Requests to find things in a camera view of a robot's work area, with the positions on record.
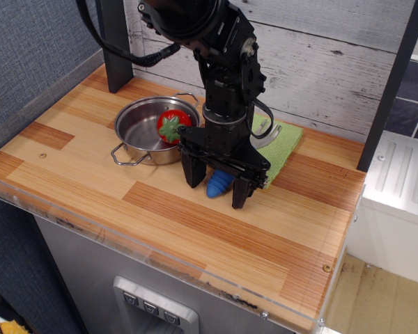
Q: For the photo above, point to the dark frame post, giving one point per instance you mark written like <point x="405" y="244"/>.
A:
<point x="403" y="56"/>
<point x="113" y="29"/>

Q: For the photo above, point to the yellow object at corner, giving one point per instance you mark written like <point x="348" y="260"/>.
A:
<point x="12" y="327"/>

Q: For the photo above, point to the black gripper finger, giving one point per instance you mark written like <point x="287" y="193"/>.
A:
<point x="243" y="187"/>
<point x="194" y="169"/>

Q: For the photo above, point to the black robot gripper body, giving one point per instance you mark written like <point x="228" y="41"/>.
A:
<point x="228" y="148"/>

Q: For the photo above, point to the dark left frame post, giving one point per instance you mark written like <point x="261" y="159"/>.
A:
<point x="113" y="29"/>

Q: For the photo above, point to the red toy tomato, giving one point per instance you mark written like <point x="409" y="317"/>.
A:
<point x="168" y="124"/>

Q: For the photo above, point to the dark right frame post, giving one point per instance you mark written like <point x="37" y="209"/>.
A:
<point x="403" y="56"/>

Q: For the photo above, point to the stainless steel pot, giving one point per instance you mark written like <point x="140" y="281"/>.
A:
<point x="137" y="126"/>

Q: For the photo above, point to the silver dispenser button panel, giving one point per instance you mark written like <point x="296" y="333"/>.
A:
<point x="145" y="311"/>

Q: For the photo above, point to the grey toy fridge cabinet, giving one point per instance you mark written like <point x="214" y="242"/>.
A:
<point x="88" y="270"/>

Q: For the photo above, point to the clear acrylic table edge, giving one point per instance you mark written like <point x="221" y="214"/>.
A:
<point x="175" y="253"/>

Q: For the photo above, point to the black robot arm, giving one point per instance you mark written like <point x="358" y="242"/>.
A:
<point x="224" y="44"/>

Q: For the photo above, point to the white toy sink unit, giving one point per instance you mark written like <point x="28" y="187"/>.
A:
<point x="385" y="227"/>

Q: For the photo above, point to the blue handled metal fork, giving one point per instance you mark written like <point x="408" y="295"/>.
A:
<point x="220" y="181"/>

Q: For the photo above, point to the green folded cloth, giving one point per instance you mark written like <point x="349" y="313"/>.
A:
<point x="277" y="146"/>

